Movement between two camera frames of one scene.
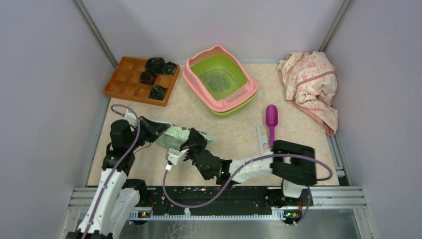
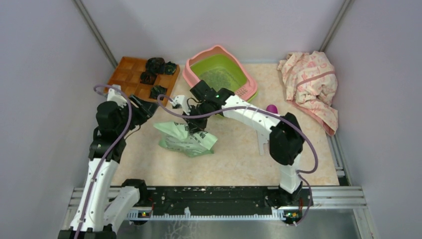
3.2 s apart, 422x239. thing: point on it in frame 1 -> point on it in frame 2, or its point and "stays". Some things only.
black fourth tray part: [158, 92] stays
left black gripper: [154, 129] -> [146, 109]
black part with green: [169, 68] stays
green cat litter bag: [176, 135] stays
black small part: [148, 78] stays
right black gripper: [195, 140] -> [195, 125]
